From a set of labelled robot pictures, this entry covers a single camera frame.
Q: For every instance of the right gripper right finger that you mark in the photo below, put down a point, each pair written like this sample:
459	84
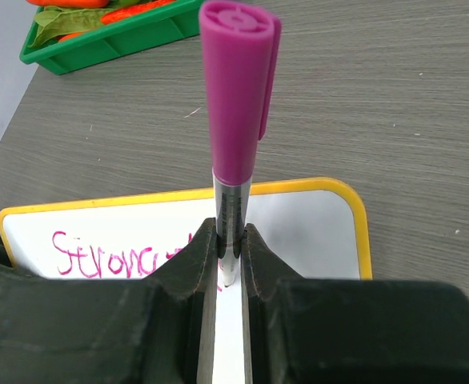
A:
309	330

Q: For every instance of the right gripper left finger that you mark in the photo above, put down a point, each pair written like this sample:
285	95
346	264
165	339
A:
159	329

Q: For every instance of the yellow framed whiteboard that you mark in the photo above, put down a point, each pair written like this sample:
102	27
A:
317	226

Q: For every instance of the pink capped marker pen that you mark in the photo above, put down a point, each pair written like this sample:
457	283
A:
240	45

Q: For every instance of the orange carrot toy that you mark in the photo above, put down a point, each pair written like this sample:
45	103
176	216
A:
75	4
70	36

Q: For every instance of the green leaf vegetable toy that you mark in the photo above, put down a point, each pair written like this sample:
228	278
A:
54	21

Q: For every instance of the red chili toy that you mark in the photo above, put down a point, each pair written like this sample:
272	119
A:
130	11

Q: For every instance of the green vegetable tray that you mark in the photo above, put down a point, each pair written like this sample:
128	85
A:
167	24

